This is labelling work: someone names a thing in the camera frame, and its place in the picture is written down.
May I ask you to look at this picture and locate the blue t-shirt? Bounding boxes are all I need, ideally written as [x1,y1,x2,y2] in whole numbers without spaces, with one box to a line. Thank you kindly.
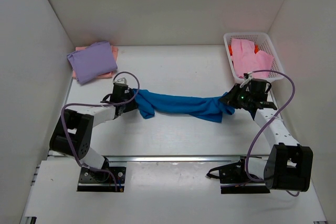
[135,90,235,123]

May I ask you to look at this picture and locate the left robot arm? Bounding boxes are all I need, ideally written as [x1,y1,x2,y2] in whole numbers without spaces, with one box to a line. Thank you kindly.
[49,83,138,172]

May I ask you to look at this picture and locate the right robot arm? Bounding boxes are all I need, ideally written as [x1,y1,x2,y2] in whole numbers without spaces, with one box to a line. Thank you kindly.
[220,79,313,192]

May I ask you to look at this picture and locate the pink t-shirt in basket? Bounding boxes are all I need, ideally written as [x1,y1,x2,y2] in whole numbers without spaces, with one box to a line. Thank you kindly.
[231,38,274,78]

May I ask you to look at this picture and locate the folded purple t-shirt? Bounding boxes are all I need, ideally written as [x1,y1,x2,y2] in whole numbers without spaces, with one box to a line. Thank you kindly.
[67,41,118,84]

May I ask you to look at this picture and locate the orange garment in basket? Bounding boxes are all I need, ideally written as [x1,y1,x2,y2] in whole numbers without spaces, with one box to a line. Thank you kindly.
[228,45,259,56]

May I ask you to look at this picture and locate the white plastic basket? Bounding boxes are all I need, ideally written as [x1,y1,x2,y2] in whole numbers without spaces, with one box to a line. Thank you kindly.
[223,32,284,83]

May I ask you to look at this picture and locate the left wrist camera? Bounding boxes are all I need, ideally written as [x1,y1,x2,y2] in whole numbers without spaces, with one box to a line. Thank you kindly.
[113,77,128,85]

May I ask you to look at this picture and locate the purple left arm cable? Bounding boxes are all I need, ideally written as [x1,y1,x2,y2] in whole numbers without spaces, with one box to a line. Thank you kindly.
[60,71,140,192]

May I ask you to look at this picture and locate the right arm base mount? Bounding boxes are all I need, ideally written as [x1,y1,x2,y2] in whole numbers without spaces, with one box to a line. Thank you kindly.
[206,159,270,195]

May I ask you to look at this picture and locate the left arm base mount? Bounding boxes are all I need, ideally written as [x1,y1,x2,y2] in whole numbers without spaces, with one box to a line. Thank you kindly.
[77,162,127,193]

